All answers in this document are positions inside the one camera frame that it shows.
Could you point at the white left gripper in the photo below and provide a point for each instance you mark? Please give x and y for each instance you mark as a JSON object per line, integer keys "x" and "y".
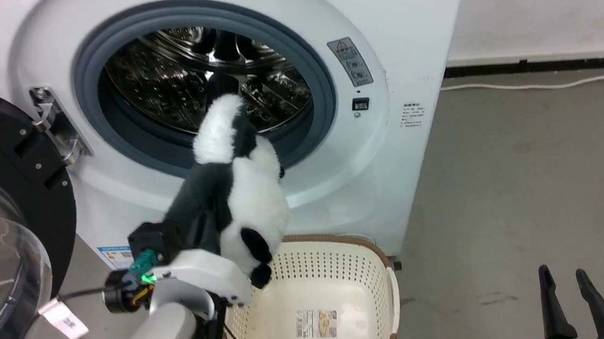
{"x": 207, "y": 271}

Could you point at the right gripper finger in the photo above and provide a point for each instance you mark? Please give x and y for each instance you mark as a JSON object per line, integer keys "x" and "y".
{"x": 599, "y": 307}
{"x": 554, "y": 311}

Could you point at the black white panda plush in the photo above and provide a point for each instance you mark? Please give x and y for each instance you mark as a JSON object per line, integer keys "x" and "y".
{"x": 253, "y": 200}

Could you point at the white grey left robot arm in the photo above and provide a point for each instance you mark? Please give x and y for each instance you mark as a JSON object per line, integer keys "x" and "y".
{"x": 153, "y": 337}

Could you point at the cream perforated laundry basket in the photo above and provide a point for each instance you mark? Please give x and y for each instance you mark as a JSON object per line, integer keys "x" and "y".
{"x": 316, "y": 287}

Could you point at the printed basket label sticker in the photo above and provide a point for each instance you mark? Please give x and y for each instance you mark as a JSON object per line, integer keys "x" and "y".
{"x": 317, "y": 323}

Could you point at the white front-load washing machine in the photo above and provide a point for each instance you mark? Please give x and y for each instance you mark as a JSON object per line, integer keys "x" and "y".
{"x": 393, "y": 33}

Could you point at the blue white energy label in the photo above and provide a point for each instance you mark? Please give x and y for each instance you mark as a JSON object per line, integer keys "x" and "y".
{"x": 115, "y": 256}

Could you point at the steel washer drum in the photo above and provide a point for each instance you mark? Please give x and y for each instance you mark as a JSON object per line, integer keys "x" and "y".
{"x": 166, "y": 83}

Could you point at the grey rubber door gasket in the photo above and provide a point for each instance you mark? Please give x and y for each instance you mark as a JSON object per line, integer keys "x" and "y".
{"x": 91, "y": 100}

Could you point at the metal door hinge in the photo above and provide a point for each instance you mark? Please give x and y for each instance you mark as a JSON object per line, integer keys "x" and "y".
{"x": 56, "y": 124}

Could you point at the black door latch slot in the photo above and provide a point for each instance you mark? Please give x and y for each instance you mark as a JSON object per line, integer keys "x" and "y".
{"x": 360, "y": 103}

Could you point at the grey warning sticker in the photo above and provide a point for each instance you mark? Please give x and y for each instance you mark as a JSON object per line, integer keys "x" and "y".
{"x": 350, "y": 60}

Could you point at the small printed text label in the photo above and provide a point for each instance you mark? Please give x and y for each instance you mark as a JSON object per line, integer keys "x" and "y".
{"x": 412, "y": 115}

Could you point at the black baseboard strip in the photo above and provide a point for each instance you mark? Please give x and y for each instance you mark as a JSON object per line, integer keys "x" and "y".
{"x": 539, "y": 65}

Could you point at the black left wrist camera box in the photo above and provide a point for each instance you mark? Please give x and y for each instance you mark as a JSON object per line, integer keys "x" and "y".
{"x": 151, "y": 240}

